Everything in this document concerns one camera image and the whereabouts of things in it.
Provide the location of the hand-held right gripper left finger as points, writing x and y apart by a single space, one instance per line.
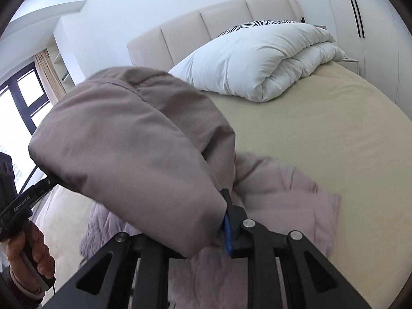
151 265

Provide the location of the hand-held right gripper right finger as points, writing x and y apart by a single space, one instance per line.
228 235

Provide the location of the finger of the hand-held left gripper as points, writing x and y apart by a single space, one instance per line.
45 187

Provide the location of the mauve puffer jacket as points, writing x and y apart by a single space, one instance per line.
128 154

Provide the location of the person's left forearm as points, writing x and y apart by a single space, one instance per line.
19 288

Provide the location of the person's left hand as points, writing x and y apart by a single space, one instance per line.
40 257

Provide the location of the black framed window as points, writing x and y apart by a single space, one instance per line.
19 109

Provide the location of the beige curtain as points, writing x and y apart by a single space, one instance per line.
50 75

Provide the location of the bed with beige sheet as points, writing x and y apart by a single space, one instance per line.
322 141

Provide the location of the white folded duvet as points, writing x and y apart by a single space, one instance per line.
257 61

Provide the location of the beige padded headboard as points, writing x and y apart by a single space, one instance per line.
193 29

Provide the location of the zebra print pillow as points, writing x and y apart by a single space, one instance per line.
254 25

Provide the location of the white nightstand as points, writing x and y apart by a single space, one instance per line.
350 62

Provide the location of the black linear air vent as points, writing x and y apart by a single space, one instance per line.
353 6

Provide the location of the white wall shelf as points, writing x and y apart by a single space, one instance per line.
62 61

